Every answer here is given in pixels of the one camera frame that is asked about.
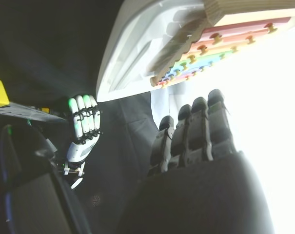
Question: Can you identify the clear plastic blister package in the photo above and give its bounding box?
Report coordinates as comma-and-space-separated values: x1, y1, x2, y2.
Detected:
0, 101, 66, 122

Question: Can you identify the rainbow wooden toy xylophone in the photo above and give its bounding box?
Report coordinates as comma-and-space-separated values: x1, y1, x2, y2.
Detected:
149, 0, 295, 89

